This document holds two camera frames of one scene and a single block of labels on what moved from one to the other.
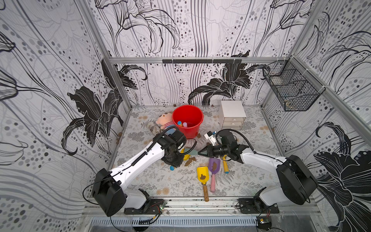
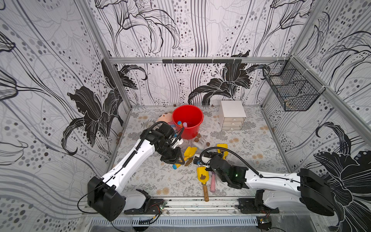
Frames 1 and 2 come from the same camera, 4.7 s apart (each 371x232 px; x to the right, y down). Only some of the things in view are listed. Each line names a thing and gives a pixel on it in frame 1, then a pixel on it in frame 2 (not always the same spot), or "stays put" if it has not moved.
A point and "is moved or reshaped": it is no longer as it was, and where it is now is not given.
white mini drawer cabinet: x=232 y=115 stays put
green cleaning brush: x=193 y=152 to x=199 y=145
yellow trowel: x=186 y=157 is moved or reshaped
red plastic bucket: x=188 y=119 stays put
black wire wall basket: x=296 y=89 stays put
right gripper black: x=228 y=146 to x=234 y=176
